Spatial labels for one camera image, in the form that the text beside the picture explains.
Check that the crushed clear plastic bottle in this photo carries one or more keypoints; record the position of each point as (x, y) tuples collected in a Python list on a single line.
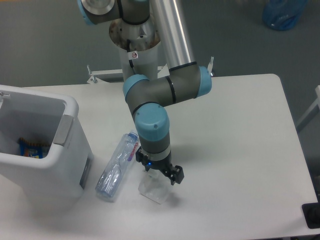
[(115, 170)]

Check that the white plastic bag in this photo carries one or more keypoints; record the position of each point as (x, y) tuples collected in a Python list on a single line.
[(155, 186)]

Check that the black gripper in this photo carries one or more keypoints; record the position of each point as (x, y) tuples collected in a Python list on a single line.
[(164, 165)]

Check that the black device at table edge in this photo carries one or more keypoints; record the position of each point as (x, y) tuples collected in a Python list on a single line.
[(311, 212)]

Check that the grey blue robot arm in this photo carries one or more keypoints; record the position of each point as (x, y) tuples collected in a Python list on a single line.
[(158, 67)]

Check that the orange blue snack wrapper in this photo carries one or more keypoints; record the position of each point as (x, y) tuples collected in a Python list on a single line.
[(32, 149)]

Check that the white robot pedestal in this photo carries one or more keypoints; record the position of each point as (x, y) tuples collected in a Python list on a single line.
[(138, 45)]

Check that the blue plastic bag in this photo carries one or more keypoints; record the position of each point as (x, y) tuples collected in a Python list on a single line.
[(282, 15)]

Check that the white frame at right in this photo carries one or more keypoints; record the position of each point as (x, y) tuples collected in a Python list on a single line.
[(310, 113)]

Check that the white trash can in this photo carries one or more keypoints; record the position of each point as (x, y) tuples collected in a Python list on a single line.
[(43, 118)]

